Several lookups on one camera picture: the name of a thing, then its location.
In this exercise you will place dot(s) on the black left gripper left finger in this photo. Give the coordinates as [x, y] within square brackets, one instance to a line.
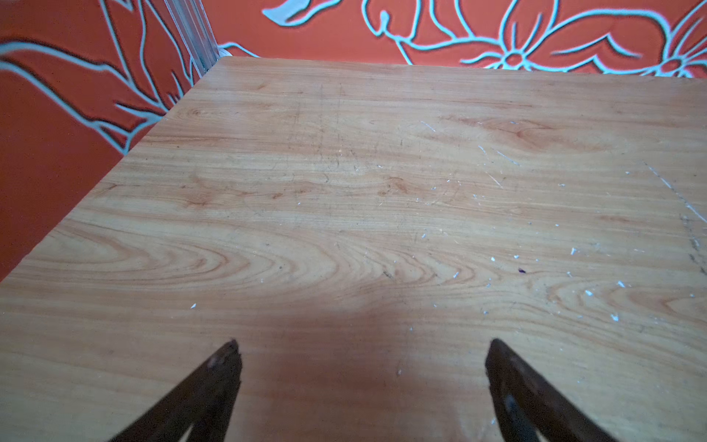
[199, 408]

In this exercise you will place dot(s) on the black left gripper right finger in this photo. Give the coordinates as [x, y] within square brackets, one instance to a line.
[528, 407]

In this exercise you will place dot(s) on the aluminium frame corner post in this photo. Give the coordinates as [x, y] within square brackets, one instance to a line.
[193, 25]

